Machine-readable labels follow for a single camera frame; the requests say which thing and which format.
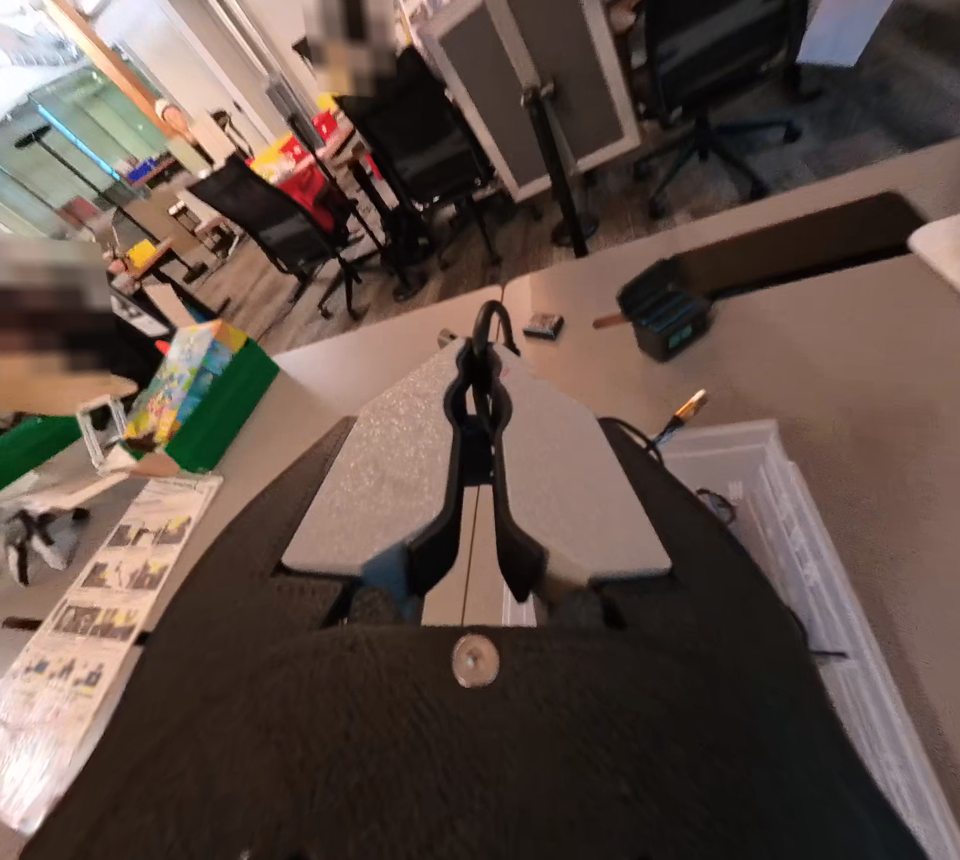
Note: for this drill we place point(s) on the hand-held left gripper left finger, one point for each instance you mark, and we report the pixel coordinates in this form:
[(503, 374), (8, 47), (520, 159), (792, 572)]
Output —
[(375, 485)]

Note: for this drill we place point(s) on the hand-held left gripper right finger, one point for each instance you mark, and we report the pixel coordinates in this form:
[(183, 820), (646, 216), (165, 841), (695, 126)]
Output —
[(570, 492)]

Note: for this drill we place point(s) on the green box colourful print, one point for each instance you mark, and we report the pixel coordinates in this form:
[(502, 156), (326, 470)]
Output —
[(225, 410)]

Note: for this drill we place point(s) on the brown wooden stick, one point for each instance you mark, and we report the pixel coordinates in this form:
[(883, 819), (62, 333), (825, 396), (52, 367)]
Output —
[(607, 320)]

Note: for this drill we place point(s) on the black battery charger case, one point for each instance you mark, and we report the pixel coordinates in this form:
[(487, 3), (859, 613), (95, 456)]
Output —
[(667, 339)]

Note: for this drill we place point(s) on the clear acrylic stand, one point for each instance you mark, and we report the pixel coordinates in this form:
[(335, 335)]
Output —
[(101, 440)]

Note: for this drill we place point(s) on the illustrated instruction leaflet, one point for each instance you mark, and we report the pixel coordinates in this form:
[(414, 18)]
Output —
[(112, 575)]

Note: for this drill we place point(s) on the red bag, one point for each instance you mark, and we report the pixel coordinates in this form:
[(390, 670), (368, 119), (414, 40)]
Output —
[(311, 189)]

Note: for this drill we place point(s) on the yellow box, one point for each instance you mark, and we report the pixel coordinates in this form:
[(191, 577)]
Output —
[(146, 252)]

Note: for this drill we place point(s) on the plain green box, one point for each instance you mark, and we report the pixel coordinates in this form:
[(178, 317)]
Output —
[(37, 447)]

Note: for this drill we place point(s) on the white cabinet grey panels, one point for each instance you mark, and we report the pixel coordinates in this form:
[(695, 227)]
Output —
[(555, 87)]

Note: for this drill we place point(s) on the black camera battery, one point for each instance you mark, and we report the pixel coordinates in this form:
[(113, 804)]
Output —
[(544, 326)]

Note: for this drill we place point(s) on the black post stand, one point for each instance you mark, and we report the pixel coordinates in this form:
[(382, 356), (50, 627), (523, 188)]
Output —
[(564, 185)]

